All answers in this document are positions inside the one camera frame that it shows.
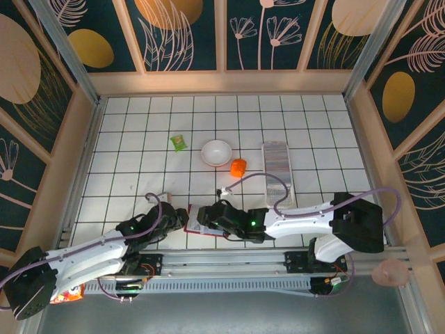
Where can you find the black electronics box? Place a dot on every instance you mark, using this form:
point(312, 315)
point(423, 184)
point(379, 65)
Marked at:
point(130, 286)
point(330, 285)

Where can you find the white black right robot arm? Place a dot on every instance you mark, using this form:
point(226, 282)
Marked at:
point(299, 222)

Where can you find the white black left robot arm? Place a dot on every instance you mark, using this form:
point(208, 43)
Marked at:
point(87, 261)

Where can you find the colourful snack bag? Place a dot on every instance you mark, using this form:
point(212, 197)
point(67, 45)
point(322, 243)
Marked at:
point(69, 295)

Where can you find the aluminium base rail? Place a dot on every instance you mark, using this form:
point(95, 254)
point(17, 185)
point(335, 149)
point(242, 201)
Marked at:
point(222, 264)

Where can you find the green snack packet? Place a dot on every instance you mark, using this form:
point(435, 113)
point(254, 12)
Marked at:
point(178, 142)

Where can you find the red card holder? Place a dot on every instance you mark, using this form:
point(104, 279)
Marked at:
point(192, 226)

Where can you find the aluminium frame post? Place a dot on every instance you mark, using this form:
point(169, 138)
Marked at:
point(69, 55)
point(374, 48)

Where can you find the clear plastic card tray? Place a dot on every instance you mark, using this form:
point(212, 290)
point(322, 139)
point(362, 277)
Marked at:
point(276, 160)

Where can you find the orange toy fruit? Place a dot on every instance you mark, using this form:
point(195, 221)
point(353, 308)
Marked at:
point(238, 168)

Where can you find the white bowl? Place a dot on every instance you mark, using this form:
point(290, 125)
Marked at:
point(216, 153)

